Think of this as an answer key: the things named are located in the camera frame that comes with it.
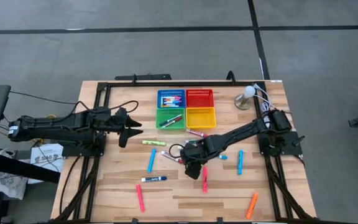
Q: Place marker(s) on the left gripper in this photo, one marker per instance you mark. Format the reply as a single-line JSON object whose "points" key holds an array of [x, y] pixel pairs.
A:
{"points": [[109, 123]]}

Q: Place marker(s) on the brass lamp with white bulb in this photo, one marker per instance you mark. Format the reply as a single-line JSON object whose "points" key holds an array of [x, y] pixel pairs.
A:
{"points": [[249, 91]]}

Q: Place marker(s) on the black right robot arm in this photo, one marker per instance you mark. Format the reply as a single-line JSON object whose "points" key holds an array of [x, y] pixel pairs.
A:
{"points": [[244, 132]]}

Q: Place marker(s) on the small pink cap marker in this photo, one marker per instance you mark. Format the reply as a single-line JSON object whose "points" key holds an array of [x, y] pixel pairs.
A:
{"points": [[176, 99]]}

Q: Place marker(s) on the white printed paper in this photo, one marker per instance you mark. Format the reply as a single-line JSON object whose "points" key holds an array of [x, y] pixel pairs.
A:
{"points": [[47, 160]]}

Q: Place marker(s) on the blue plastic basket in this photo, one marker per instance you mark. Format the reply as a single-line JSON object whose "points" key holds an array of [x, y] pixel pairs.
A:
{"points": [[166, 92]]}

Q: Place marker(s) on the dark blue Expo marker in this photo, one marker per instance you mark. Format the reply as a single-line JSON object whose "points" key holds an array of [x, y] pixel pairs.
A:
{"points": [[154, 179]]}

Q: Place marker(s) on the red plastic basket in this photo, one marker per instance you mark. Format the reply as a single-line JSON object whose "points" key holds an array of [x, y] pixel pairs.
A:
{"points": [[199, 99]]}

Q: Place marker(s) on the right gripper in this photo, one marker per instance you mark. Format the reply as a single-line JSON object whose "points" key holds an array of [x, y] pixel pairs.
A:
{"points": [[197, 151]]}

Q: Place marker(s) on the orange highlighter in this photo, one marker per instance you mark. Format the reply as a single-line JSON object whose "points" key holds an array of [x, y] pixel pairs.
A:
{"points": [[252, 206]]}

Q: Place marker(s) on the pink Expo marker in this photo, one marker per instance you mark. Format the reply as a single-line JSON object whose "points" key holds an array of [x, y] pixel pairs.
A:
{"points": [[196, 133]]}

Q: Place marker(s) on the small blue cap marker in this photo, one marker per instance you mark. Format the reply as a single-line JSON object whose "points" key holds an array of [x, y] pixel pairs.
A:
{"points": [[169, 101]]}

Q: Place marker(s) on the thin green marker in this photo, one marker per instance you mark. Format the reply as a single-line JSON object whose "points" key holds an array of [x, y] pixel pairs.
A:
{"points": [[171, 119]]}

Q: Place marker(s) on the magenta Expo marker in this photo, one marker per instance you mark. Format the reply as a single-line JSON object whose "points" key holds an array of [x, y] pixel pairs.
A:
{"points": [[170, 156]]}

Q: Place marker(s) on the black beam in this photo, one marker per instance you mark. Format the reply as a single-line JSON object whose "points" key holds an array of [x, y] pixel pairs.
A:
{"points": [[20, 168]]}

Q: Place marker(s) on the black power strip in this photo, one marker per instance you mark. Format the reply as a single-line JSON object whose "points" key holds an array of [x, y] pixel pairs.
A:
{"points": [[154, 76]]}

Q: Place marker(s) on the dark green Expo marker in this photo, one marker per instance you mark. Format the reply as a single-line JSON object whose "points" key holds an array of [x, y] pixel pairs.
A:
{"points": [[190, 141]]}

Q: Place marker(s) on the small purple cap marker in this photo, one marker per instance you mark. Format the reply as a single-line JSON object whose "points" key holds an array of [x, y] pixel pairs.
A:
{"points": [[171, 103]]}

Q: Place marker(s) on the white plastic bag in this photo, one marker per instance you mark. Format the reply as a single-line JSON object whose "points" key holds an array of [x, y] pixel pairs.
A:
{"points": [[9, 186]]}

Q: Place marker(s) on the small yellow cap marker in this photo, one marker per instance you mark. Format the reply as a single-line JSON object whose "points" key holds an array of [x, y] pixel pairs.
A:
{"points": [[169, 106]]}

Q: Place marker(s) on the thin red marker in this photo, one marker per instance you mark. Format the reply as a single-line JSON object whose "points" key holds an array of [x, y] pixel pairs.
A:
{"points": [[173, 122]]}

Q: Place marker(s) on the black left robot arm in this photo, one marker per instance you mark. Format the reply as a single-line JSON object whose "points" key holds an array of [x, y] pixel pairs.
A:
{"points": [[57, 127]]}

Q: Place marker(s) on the green plastic basket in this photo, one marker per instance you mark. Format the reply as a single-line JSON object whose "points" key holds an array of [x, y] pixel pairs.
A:
{"points": [[166, 112]]}

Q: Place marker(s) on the black curved bracket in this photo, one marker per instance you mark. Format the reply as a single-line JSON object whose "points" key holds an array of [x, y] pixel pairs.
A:
{"points": [[230, 72]]}

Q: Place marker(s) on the yellow plastic basket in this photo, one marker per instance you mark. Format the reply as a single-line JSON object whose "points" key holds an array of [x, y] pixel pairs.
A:
{"points": [[200, 118]]}

